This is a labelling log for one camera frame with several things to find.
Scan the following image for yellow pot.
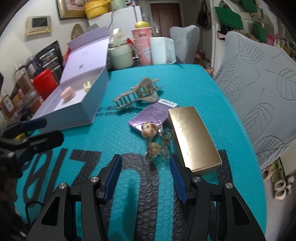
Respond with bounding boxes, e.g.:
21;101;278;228
84;0;113;20

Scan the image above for brown label clear jar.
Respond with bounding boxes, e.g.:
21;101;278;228
15;64;35;96

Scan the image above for black snack bag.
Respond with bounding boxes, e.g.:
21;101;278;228
36;41;64;84

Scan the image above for bear charm keychain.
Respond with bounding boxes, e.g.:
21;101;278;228
141;120;175;164

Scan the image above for green tote bag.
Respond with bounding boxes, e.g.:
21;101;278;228
215;6;243;30

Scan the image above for red plastic canister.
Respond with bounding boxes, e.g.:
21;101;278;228
33;69;58;100

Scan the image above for teal bubble mat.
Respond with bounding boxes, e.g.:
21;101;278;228
15;64;267;240

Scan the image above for black hanging bag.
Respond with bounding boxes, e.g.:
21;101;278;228
197;0;212;29

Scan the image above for far grey leaf chair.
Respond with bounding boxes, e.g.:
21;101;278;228
170;25;200;64

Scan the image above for pale green kettle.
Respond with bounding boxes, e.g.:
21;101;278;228
110;0;131;11

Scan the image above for framed picture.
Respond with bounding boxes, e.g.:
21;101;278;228
56;0;86;20

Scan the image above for white paper roll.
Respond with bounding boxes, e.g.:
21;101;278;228
149;37;177;65

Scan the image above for cream yellow hair claw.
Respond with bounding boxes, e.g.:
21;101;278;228
83;81;92;92

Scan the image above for near grey leaf chair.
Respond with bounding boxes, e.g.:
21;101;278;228
214;32;295;169

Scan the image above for pale green white jug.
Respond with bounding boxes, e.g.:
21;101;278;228
108;29;133;70

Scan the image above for white refrigerator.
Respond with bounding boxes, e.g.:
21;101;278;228
88;6;142;35

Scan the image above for brown wooden door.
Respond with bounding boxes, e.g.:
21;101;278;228
150;3;182;38

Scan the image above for woven round fan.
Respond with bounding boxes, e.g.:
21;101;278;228
71;24;84;40

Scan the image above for grey leaf chair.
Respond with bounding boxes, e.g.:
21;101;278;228
170;25;200;64
214;32;295;169

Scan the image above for pink panda cup stack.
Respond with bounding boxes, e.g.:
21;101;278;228
132;27;152;65

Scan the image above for beige marbled hair claw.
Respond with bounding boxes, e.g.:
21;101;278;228
113;77;162;109

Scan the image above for lavender open gift box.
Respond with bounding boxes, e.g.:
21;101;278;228
33;27;110;133

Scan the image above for gold rectangular box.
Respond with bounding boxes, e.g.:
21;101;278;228
168;106;222;175

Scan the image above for purple small product box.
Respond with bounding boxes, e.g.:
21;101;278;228
128;98;179;132

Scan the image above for pink round compact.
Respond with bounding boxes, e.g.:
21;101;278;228
60;86;76;101

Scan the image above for slippers on floor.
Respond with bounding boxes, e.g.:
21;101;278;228
261;158;295;200

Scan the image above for purple label jar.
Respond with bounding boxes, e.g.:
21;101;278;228
26;55;43;78

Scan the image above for wall intercom panel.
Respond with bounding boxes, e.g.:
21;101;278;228
26;16;52;36

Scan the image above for yellow pear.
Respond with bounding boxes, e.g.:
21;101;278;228
135;21;151;29

